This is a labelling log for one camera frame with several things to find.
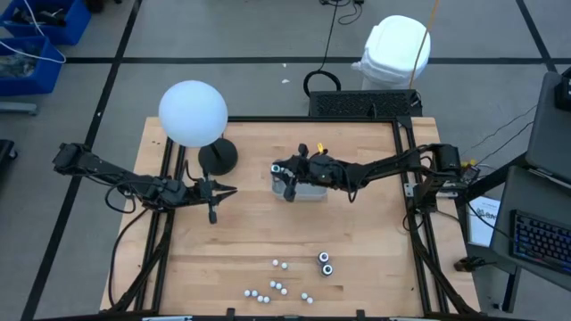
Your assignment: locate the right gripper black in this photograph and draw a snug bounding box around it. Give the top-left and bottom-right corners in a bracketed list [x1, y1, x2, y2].
[272, 143, 344, 202]

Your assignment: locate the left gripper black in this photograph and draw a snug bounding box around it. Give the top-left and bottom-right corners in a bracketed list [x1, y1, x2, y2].
[178, 176, 239, 226]

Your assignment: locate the grey plastic bin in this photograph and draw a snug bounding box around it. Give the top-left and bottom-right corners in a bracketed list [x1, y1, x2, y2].
[270, 171, 329, 202]

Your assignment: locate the white globe lamp black base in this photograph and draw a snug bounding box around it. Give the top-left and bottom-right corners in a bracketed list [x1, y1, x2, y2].
[158, 79, 239, 177]

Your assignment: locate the black perforated computer case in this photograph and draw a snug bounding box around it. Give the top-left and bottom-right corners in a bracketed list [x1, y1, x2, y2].
[308, 88, 424, 119]

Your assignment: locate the white bucket with bag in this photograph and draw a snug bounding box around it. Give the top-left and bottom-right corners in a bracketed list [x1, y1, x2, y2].
[351, 14, 433, 91]

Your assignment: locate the brown black floor object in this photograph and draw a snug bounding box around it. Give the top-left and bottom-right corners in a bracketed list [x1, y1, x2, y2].
[453, 256, 497, 273]

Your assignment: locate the white paper sheet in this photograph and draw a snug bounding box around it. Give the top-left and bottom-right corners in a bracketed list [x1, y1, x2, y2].
[467, 194, 502, 248]

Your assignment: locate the blue storage bin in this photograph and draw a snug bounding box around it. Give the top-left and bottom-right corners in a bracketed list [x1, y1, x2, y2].
[0, 0, 93, 46]
[0, 36, 67, 97]

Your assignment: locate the grey metal bar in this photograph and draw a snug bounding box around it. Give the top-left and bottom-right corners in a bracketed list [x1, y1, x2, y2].
[0, 102, 39, 116]

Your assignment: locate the dark grey desk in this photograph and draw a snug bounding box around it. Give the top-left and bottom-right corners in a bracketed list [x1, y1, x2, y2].
[489, 153, 571, 293]

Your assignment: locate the black backlit keyboard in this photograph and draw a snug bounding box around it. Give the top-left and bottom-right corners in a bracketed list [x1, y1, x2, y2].
[509, 209, 571, 276]

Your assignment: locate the grey side table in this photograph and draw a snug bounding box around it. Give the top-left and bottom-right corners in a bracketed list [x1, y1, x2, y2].
[525, 70, 571, 184]

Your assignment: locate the black device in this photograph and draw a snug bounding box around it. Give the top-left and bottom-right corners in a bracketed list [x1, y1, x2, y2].
[554, 66, 571, 111]

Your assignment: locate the black floor cable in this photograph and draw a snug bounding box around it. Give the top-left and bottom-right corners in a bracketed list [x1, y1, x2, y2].
[302, 0, 343, 98]

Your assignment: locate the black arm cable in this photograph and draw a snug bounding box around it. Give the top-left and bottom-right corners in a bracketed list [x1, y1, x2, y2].
[108, 207, 151, 309]

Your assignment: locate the yellow cable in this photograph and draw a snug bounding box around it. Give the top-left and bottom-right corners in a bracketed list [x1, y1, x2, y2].
[409, 0, 442, 90]

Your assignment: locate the white cable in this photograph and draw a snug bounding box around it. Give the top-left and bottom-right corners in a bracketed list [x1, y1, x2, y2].
[0, 0, 67, 63]

